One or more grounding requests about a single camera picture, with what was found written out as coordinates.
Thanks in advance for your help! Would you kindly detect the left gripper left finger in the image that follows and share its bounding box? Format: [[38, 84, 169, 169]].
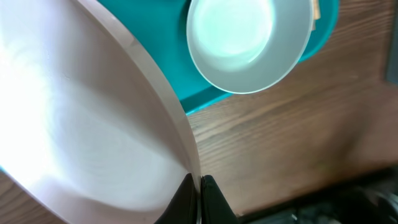
[[155, 174, 197, 224]]

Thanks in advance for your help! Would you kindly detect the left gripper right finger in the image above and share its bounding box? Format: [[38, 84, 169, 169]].
[[201, 175, 239, 224]]

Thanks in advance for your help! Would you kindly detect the white round plate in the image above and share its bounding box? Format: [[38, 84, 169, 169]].
[[1, 0, 201, 223]]

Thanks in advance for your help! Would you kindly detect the grey bowl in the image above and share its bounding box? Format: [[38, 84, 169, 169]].
[[186, 0, 313, 94]]

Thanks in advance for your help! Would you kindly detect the teal serving tray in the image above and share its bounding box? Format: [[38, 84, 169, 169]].
[[103, 0, 339, 114]]

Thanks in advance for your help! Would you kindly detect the wooden chopstick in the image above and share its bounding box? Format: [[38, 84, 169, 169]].
[[312, 0, 321, 30]]

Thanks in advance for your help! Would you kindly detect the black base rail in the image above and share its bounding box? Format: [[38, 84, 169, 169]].
[[239, 166, 397, 224]]

